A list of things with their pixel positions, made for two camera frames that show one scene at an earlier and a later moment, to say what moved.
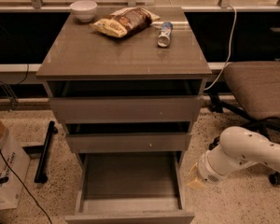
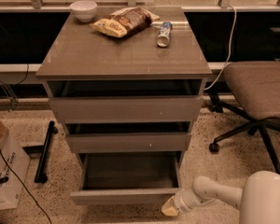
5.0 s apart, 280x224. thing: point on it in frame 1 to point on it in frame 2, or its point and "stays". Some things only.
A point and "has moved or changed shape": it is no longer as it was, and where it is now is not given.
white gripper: [205, 171] to [181, 202]
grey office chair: [262, 99] stays
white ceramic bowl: [85, 10] stays
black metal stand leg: [40, 176] stays
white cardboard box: [9, 166] stays
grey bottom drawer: [129, 188] has moved or changed shape
